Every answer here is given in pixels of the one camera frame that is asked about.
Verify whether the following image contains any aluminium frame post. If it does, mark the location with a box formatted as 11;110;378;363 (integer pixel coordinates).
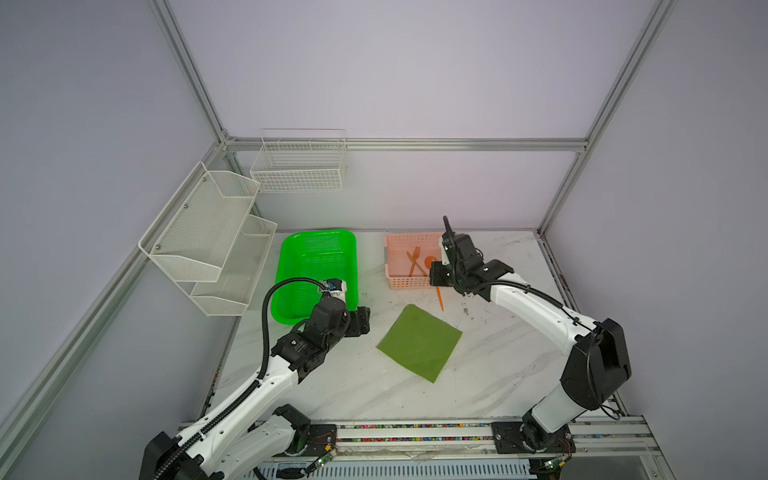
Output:
537;0;678;236

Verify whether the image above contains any white mesh two-tier shelf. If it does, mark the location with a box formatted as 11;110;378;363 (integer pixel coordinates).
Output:
138;164;277;317

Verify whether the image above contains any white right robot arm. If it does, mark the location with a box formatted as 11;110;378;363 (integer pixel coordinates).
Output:
429;227;632;452

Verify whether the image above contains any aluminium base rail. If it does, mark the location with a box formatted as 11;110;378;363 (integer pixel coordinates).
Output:
164;416;667;466

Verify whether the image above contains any white wire basket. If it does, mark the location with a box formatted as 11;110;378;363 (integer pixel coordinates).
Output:
250;128;347;193

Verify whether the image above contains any green paper napkin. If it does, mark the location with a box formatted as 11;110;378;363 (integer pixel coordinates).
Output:
377;304;463;383

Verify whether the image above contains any bright green plastic basket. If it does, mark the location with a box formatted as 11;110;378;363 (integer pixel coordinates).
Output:
270;229;359;325

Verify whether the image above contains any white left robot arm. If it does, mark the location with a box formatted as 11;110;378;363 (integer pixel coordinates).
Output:
139;294;371;479

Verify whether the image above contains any black corrugated right cable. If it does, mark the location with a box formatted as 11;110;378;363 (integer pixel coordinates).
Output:
442;215;595;331

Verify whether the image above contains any pink perforated plastic basket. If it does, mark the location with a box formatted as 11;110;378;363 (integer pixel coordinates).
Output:
385;232;442;290

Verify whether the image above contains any orange plastic fork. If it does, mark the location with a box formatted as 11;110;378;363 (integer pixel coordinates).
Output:
406;246;428;277

